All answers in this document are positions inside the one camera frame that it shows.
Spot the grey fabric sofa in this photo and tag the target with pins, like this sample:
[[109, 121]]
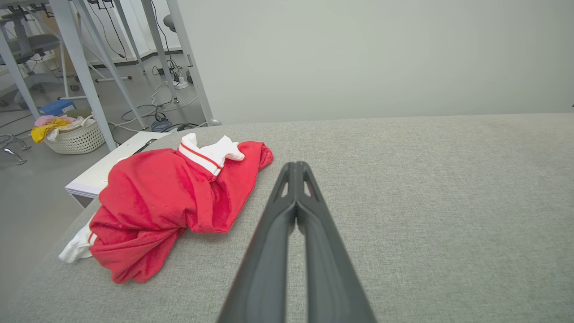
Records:
[[426, 202]]

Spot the white power strip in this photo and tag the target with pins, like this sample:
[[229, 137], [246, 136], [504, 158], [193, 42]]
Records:
[[180, 84]]

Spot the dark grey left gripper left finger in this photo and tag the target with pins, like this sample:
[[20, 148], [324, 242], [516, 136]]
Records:
[[264, 269]]

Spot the white perforated laundry basket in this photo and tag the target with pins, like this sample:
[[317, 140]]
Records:
[[78, 140]]

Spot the white garment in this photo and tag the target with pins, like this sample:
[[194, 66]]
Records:
[[74, 124]]

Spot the white metal desk frame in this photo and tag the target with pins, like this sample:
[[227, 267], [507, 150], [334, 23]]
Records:
[[76, 58], [193, 67]]

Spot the dark grey stool seat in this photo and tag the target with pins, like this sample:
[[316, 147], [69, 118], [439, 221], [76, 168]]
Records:
[[168, 21]]

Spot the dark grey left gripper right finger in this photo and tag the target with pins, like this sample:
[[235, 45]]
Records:
[[329, 278]]

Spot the grey office chair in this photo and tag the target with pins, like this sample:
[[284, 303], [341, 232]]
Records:
[[31, 45]]

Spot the pink garment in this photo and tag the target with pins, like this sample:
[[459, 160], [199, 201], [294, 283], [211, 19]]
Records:
[[45, 120]]

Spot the yellow garment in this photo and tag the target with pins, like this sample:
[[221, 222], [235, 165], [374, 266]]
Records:
[[45, 129]]

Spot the red and white basketball jersey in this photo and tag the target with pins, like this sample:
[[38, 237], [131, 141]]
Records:
[[157, 202]]

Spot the chrome chair base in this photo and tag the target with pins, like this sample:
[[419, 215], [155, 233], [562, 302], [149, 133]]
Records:
[[18, 158]]

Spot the blue box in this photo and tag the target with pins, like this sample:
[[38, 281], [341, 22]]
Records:
[[56, 107]]

